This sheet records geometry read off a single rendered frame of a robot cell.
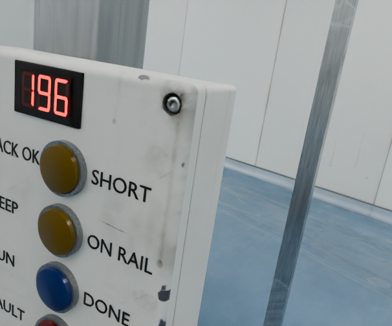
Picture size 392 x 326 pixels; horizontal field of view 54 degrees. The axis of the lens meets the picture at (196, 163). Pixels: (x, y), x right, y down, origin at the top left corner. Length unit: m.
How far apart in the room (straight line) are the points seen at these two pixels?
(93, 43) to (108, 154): 0.10
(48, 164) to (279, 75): 3.71
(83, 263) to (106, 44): 0.15
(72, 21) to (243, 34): 3.86
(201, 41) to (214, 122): 4.23
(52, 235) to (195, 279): 0.08
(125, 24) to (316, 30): 3.52
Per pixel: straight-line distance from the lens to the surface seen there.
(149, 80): 0.18
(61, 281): 0.24
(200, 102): 0.17
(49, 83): 0.21
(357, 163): 3.65
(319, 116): 1.33
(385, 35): 3.60
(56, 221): 0.22
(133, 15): 0.31
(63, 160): 0.21
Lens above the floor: 1.13
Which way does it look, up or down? 16 degrees down
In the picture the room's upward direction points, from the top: 8 degrees clockwise
